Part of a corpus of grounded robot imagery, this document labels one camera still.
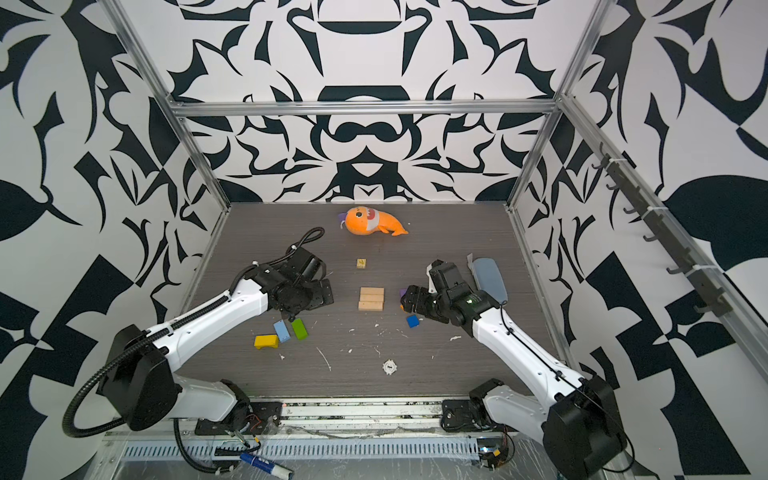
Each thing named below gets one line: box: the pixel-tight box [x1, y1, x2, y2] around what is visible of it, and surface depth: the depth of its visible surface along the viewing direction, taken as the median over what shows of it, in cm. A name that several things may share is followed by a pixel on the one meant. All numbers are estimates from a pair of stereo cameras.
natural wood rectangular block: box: [360, 286, 385, 295], surface depth 98 cm
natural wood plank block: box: [358, 301, 384, 311], surface depth 94 cm
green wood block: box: [291, 318, 309, 341], surface depth 89 cm
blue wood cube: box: [406, 314, 420, 329], surface depth 93 cm
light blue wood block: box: [273, 319, 291, 343], surface depth 89 cm
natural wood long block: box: [359, 294, 385, 302], surface depth 96 cm
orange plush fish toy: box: [338, 206, 409, 236], surface depth 108 cm
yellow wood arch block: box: [254, 335, 279, 349], surface depth 86 cm
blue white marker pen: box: [240, 453, 294, 480], surface depth 69 cm
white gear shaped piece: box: [382, 359, 397, 375], surface depth 84 cm
